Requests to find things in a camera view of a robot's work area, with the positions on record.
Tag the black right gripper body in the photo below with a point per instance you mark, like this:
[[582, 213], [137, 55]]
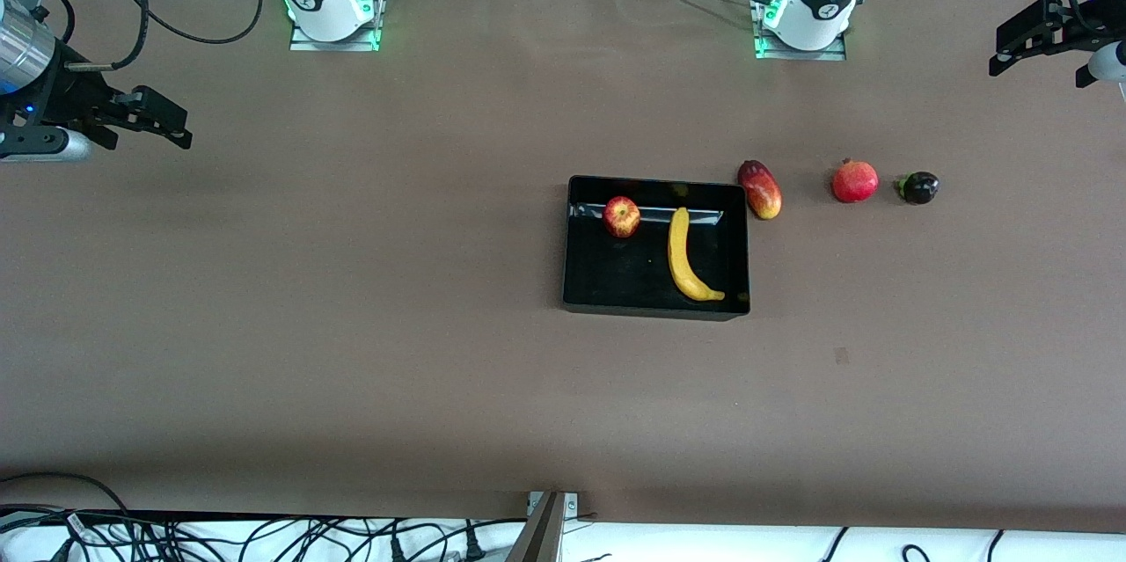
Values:
[[77, 96]]

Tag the yellow banana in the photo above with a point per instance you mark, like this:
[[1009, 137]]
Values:
[[677, 259]]

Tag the red yellow apple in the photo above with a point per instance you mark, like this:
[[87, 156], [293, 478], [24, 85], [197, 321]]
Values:
[[622, 217]]

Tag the black rectangular plastic tray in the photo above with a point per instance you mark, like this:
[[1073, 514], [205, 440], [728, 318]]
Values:
[[616, 272]]

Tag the dark purple mangosteen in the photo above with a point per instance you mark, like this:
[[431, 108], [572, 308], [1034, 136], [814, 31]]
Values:
[[920, 188]]

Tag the red pomegranate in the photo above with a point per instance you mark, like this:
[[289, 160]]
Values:
[[855, 182]]

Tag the red yellow mango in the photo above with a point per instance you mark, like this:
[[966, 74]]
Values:
[[761, 193]]

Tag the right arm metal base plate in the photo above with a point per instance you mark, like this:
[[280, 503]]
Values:
[[303, 43]]

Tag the metal frame bracket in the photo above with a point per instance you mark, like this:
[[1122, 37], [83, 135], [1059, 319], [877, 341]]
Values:
[[541, 536]]

